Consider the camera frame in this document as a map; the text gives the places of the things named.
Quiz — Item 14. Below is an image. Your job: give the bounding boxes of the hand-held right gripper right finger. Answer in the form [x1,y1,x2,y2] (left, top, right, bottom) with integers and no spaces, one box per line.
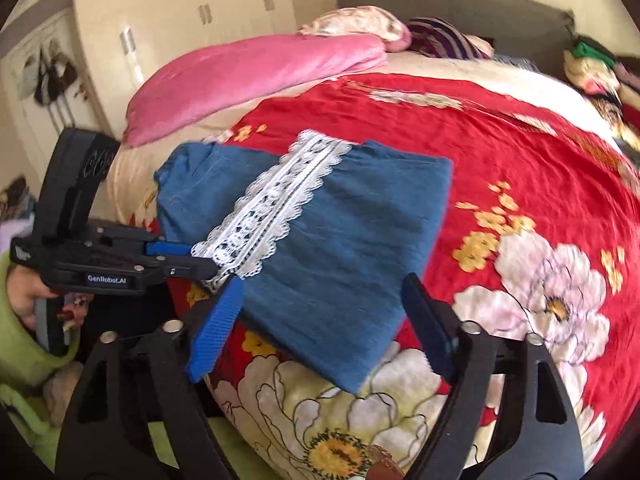
[401,273,583,480]

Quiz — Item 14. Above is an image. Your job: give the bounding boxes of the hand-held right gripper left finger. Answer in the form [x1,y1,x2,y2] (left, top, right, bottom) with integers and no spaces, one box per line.
[55,275,244,480]

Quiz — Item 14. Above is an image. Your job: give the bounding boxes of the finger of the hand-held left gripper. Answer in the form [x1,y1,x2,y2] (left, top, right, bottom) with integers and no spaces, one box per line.
[146,241,193,257]
[159,258,219,281]

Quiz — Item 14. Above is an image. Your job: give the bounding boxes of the blue denim pants lace trim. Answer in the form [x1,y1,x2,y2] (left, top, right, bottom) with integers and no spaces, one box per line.
[154,129,455,395]

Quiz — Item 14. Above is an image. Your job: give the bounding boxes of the person's left forearm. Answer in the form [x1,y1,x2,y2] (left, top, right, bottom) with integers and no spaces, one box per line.
[0,250,81,391]

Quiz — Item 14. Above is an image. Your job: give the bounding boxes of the person's left hand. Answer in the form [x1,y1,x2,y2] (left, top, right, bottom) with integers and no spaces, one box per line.
[7,265,96,333]

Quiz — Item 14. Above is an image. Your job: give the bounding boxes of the dark hanging bags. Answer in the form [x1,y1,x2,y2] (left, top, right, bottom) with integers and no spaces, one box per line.
[20,42,90,107]

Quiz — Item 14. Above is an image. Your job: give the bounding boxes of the pink blanket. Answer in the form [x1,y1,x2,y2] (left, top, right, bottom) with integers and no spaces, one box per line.
[122,32,390,148]

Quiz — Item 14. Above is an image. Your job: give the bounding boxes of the red and cream floral bedsheet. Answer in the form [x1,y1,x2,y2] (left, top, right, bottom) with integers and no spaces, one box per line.
[105,52,640,480]

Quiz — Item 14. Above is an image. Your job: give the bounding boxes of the white wardrobe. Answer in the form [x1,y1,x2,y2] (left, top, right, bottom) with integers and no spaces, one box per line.
[75,0,298,131]

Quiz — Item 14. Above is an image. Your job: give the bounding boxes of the purple striped cloth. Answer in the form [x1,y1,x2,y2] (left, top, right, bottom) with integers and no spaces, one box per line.
[406,17,493,60]

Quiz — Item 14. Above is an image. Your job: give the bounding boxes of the floral satin pillow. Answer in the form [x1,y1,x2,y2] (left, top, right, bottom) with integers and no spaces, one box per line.
[298,6,412,53]

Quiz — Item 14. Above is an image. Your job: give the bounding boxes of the pile of folded clothes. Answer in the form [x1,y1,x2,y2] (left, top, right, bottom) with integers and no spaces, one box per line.
[562,35,640,161]

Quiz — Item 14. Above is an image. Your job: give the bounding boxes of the grey padded headboard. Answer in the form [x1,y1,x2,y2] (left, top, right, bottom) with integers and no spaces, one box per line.
[335,0,576,76]

